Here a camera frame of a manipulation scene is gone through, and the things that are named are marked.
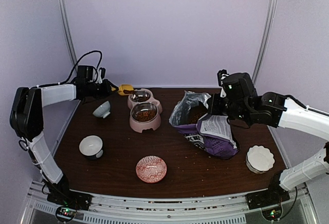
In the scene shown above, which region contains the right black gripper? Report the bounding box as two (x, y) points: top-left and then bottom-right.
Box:
(208, 93), (252, 122)

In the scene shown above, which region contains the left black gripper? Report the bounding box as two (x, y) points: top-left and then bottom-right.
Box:
(86, 79), (119, 100)

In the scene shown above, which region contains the yellow plastic scoop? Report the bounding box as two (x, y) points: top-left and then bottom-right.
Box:
(115, 84), (135, 96)

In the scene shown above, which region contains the purple puppy food bag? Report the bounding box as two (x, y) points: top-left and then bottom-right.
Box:
(169, 91), (240, 160)

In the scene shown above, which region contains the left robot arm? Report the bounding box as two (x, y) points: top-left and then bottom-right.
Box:
(10, 65), (119, 206)

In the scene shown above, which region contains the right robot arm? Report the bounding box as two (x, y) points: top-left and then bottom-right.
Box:
(207, 69), (328, 204)

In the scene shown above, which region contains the pink double pet feeder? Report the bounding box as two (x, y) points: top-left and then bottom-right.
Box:
(127, 88), (162, 133)

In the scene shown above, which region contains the brown kibble pet food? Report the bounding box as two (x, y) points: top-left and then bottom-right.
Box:
(131, 96), (157, 122)

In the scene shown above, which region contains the light blue ceramic bowl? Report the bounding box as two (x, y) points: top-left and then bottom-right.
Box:
(93, 101), (111, 119)

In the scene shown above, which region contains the black white ceramic bowl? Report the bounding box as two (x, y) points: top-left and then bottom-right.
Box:
(79, 135), (104, 160)

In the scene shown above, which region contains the white scalloped ceramic bowl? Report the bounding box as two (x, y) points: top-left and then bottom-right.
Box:
(246, 145), (275, 174)

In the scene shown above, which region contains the red patterned ceramic dish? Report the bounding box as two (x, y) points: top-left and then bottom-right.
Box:
(136, 155), (167, 183)

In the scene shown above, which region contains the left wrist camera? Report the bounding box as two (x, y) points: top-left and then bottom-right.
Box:
(94, 67), (106, 84)

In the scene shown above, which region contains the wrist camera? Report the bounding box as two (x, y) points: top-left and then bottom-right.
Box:
(217, 69), (229, 98)
(94, 67), (106, 84)

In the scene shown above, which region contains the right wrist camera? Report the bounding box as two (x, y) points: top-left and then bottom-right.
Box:
(217, 69), (229, 98)

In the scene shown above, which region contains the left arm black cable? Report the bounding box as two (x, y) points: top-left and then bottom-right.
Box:
(41, 50), (103, 88)

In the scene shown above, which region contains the left aluminium frame post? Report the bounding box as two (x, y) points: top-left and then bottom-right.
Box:
(58, 0), (82, 84)

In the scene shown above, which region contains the aluminium frame post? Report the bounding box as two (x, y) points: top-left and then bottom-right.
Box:
(251, 0), (278, 85)
(58, 0), (82, 84)

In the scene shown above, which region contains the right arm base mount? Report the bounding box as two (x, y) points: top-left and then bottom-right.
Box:
(246, 188), (298, 223)

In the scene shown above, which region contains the front aluminium rail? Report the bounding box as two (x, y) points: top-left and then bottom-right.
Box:
(25, 192), (309, 224)

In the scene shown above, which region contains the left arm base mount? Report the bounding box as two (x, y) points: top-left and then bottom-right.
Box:
(55, 191), (92, 223)

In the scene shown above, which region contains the right aluminium frame post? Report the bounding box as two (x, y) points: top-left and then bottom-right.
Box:
(251, 0), (278, 85)

